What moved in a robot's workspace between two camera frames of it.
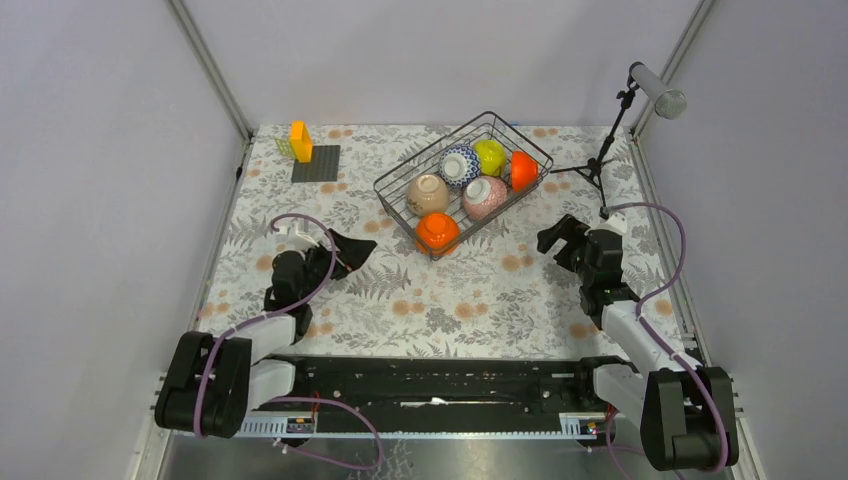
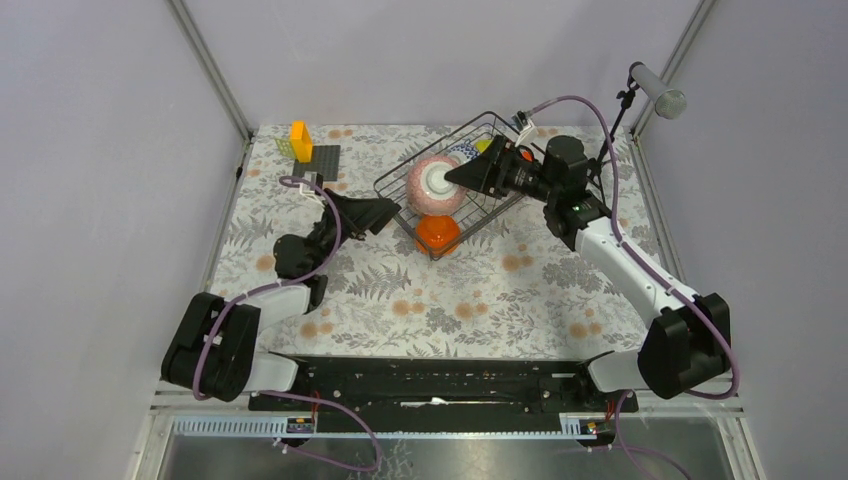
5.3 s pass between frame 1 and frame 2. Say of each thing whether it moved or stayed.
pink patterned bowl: moved
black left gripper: moved
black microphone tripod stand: stayed
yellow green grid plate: stayed
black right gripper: moved
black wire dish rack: stayed
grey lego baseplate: stayed
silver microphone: stayed
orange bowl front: stayed
